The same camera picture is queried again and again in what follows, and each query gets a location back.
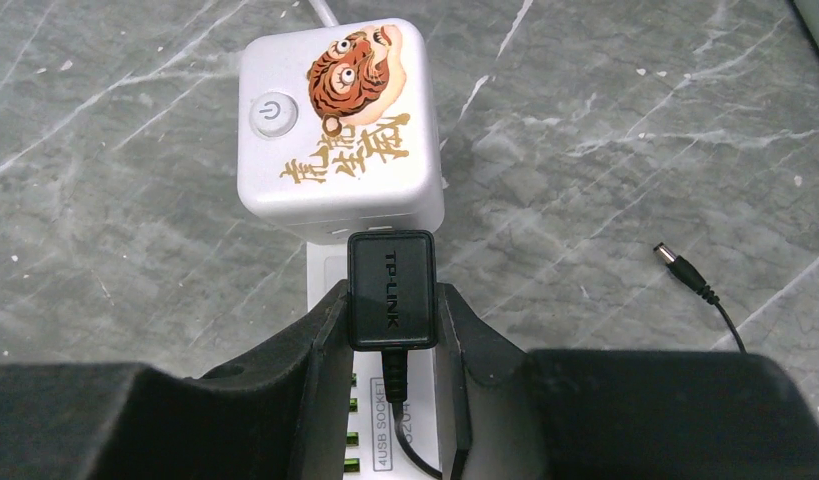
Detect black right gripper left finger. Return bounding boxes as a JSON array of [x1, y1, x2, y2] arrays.
[[0, 282, 353, 479]]

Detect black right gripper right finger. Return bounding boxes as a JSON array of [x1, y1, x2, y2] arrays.
[[435, 283, 819, 479]]

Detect white USB socket strip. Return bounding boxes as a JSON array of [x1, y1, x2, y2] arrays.
[[306, 243, 441, 479]]

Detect black TP-Link power adapter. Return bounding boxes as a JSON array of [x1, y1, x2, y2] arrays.
[[346, 229, 748, 480]]

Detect white tiger cube socket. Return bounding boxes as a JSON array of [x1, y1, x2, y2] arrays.
[[236, 18, 445, 245]]

